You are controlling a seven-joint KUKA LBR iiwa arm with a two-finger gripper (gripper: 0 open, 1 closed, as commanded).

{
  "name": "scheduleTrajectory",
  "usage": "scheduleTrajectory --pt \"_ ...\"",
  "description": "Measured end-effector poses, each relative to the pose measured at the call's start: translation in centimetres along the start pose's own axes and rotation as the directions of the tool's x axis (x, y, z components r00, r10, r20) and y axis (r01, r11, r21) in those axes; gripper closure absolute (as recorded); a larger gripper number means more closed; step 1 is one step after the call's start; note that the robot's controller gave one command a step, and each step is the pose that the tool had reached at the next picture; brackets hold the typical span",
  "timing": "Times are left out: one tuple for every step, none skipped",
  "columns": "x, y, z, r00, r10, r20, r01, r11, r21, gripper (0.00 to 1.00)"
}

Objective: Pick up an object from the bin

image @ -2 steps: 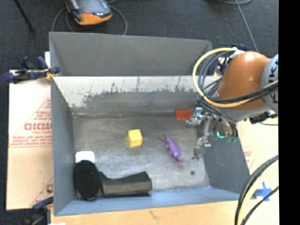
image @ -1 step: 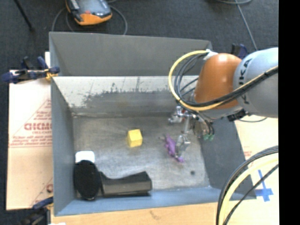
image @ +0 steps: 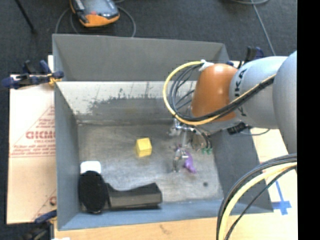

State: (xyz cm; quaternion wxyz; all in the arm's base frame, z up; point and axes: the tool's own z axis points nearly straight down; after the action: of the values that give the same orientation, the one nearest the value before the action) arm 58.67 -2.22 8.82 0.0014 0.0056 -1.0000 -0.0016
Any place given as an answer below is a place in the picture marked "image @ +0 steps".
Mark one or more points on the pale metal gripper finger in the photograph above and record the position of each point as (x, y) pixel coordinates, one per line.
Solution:
(181, 156)
(175, 164)

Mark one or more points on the purple toy figure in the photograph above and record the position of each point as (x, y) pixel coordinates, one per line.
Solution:
(189, 162)

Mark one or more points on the yellow cube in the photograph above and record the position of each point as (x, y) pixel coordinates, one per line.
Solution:
(143, 147)

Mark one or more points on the white rounded block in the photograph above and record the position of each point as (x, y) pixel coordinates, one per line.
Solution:
(90, 166)

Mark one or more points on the grey metal bin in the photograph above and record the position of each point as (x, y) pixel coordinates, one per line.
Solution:
(120, 59)

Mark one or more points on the brown cardboard board red print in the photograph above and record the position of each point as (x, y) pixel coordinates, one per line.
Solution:
(30, 164)

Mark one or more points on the black cylinder on white bracket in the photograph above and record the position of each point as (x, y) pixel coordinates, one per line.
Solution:
(236, 128)

